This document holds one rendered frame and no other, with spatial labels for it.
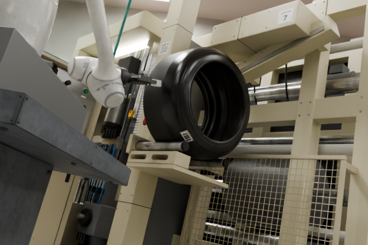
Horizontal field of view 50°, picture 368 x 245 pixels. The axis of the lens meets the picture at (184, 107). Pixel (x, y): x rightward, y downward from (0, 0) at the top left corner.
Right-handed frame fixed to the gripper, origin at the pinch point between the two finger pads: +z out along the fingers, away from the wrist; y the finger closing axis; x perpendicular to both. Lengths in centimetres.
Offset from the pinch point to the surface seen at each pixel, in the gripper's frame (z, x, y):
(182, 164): 9.0, 36.4, -10.6
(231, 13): 309, -179, 226
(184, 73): 8.7, -4.3, -10.6
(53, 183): -18, 48, 60
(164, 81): 3.9, -1.1, -2.3
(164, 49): 31, -29, 32
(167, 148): 8.7, 29.4, -0.5
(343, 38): 423, -145, 114
